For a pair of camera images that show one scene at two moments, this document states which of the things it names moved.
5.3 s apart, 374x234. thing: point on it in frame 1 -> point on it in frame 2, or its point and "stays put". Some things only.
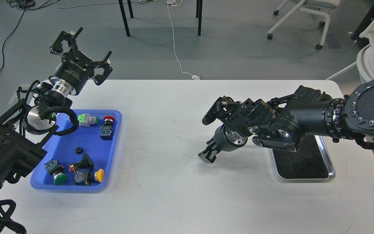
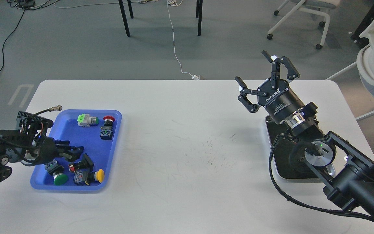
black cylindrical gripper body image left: x=74 y=70 -> x=49 y=149
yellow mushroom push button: x=84 y=175 stays put
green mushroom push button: x=54 y=168 stays put
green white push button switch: x=85 y=120 stays put
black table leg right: x=199 y=15 stays put
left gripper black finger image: x=99 y=79 -> x=72 y=154
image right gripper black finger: x=208 y=155 -> x=244 y=91
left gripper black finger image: x=57 y=47 -> x=62 y=143
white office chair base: x=324 y=6 stays put
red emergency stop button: x=106 y=133 stays put
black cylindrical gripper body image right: x=226 y=140 -> x=276 y=95
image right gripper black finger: x=211 y=157 -> x=275 y=61
